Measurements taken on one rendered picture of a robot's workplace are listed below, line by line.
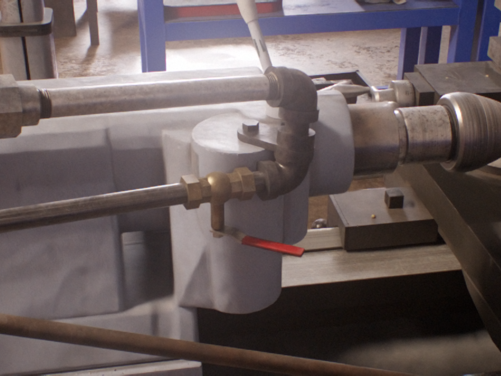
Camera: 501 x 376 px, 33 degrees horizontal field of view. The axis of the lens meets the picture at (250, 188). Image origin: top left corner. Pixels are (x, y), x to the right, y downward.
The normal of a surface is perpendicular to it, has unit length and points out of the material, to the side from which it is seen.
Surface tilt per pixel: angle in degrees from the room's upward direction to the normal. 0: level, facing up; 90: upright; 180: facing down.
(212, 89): 63
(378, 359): 8
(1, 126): 101
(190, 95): 81
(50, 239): 70
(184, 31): 90
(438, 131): 59
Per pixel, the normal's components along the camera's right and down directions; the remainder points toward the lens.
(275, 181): 0.39, 0.00
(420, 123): 0.11, -0.33
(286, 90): 0.49, 0.28
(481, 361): 0.13, -0.78
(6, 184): 0.17, 0.35
